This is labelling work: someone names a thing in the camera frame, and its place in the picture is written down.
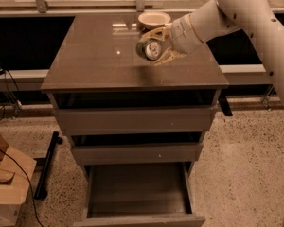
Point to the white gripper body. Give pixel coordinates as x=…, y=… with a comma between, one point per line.
x=182, y=35

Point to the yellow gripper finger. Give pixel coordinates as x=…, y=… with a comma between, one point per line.
x=169, y=55
x=158, y=34

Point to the green soda can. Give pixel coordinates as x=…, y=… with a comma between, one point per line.
x=150, y=50

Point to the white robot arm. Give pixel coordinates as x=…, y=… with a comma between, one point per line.
x=239, y=178

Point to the top grey drawer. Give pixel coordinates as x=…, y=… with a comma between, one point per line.
x=92, y=122

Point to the grey drawer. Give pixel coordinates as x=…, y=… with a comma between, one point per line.
x=139, y=195
x=109, y=155
x=92, y=122

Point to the grey drawer cabinet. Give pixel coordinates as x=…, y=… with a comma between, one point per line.
x=97, y=68

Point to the middle grey drawer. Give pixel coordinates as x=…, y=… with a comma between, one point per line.
x=109, y=155

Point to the bottom grey drawer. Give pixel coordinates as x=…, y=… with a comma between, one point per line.
x=139, y=195

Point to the white bowl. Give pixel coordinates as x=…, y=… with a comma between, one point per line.
x=152, y=20

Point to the black stand leg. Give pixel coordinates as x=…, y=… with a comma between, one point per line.
x=45, y=163

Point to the cardboard box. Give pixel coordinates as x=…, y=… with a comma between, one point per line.
x=16, y=170

